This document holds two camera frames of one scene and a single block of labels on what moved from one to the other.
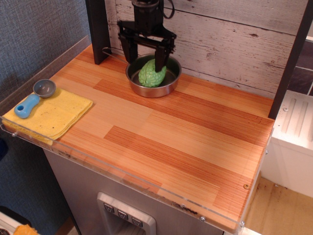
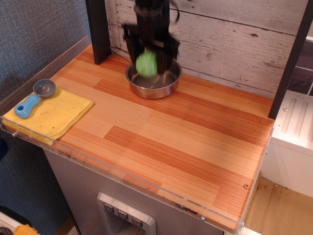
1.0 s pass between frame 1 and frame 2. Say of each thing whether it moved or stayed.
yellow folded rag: stayed
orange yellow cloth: stayed
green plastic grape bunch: moved
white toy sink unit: stayed
